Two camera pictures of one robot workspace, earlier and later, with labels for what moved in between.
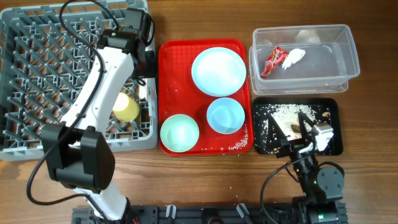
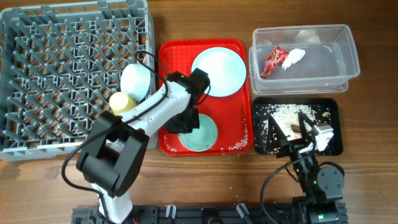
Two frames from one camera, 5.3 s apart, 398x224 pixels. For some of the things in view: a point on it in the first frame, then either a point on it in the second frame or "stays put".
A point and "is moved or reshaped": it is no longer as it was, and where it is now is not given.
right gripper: x=291 y=145 stays put
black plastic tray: x=285 y=111 stays put
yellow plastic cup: x=125 y=108 stays put
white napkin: x=294 y=55 stays put
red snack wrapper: x=277 y=56 stays put
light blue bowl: x=226 y=116 -> x=135 y=81
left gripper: x=151 y=70 -> x=173 y=128
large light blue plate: x=219 y=71 stays put
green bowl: x=179 y=133 is moved or reshaped
